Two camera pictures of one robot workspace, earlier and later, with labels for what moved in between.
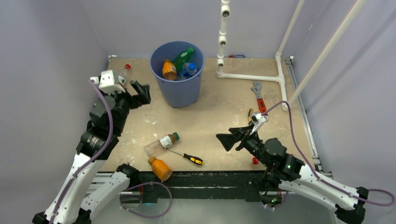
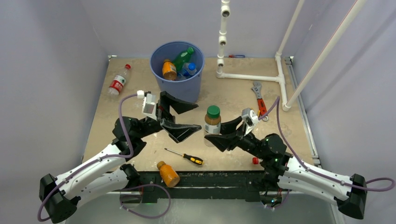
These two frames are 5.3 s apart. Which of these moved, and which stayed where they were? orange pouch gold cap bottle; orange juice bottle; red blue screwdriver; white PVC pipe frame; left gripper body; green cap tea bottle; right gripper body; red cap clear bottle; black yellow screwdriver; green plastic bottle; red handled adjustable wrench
Moved: green cap tea bottle; orange juice bottle; left gripper body
Stayed: white PVC pipe frame; orange pouch gold cap bottle; red blue screwdriver; right gripper body; green plastic bottle; black yellow screwdriver; red handled adjustable wrench; red cap clear bottle
